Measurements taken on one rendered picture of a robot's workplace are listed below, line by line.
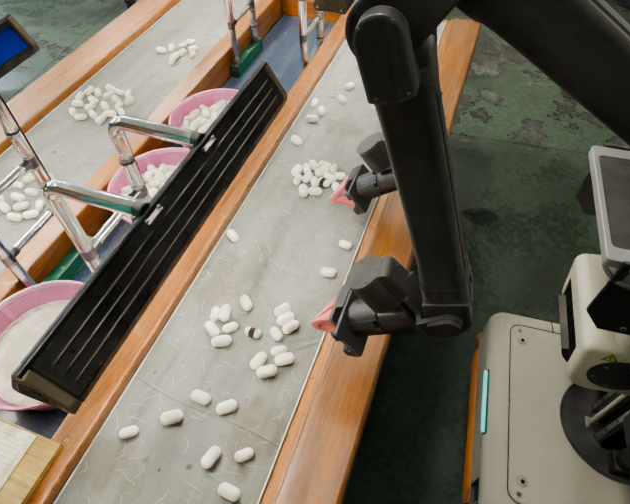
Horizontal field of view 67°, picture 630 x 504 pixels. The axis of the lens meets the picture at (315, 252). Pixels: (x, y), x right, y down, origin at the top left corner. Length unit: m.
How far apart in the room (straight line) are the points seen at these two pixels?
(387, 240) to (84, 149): 0.84
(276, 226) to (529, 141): 1.85
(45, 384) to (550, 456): 1.19
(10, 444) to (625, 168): 1.07
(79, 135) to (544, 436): 1.48
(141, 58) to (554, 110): 2.13
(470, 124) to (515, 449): 1.77
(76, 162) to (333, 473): 1.00
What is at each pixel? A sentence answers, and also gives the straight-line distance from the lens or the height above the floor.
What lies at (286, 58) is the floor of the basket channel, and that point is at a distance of 1.79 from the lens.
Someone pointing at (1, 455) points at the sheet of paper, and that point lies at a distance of 0.94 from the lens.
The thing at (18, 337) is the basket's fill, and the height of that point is 0.74.
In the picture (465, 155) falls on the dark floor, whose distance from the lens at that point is 2.51.
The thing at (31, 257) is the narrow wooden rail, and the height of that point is 0.76.
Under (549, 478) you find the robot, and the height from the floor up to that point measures 0.28.
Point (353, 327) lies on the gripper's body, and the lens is 0.72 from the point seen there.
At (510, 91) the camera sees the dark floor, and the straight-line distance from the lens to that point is 3.05.
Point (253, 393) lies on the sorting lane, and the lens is 0.88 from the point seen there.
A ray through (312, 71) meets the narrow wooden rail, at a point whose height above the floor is 0.76.
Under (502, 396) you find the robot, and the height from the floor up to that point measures 0.28.
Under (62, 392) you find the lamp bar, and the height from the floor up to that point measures 1.07.
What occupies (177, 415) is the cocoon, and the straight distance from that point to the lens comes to 0.87.
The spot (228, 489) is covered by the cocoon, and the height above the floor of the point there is 0.76.
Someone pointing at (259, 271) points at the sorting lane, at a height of 0.74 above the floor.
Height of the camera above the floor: 1.55
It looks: 52 degrees down
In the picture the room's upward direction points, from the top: 1 degrees counter-clockwise
